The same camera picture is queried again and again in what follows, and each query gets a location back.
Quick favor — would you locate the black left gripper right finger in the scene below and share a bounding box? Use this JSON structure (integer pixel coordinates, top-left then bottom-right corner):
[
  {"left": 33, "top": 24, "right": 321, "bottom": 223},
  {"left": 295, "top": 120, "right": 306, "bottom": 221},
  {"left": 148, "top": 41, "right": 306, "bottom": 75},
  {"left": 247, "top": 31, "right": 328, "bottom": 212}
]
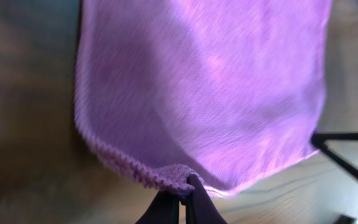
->
[{"left": 185, "top": 174, "right": 227, "bottom": 224}]

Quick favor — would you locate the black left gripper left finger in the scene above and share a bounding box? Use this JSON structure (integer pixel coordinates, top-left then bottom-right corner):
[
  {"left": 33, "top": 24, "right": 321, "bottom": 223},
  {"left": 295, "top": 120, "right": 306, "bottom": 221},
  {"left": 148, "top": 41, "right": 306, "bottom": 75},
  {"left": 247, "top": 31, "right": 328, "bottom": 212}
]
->
[{"left": 135, "top": 191, "right": 179, "bottom": 224}]

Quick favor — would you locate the purple microfiber cloth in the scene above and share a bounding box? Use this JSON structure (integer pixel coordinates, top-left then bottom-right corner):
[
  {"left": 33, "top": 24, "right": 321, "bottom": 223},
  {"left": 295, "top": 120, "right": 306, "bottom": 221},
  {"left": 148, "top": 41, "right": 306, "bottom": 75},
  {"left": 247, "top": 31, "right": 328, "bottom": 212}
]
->
[{"left": 75, "top": 0, "right": 332, "bottom": 197}]

